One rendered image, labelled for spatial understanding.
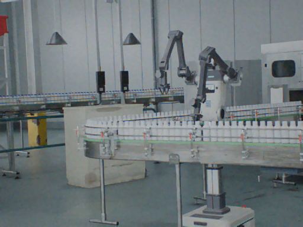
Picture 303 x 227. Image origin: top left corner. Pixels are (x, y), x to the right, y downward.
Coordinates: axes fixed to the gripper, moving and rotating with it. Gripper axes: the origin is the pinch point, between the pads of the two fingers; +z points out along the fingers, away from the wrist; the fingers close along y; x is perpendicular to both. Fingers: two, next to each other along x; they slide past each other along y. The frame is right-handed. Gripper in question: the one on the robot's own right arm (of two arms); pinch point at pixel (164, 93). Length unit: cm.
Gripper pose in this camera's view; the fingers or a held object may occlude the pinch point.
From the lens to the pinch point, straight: 528.5
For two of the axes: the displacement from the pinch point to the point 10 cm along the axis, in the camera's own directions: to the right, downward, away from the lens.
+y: -5.3, 0.7, -8.5
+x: 8.5, 0.0, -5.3
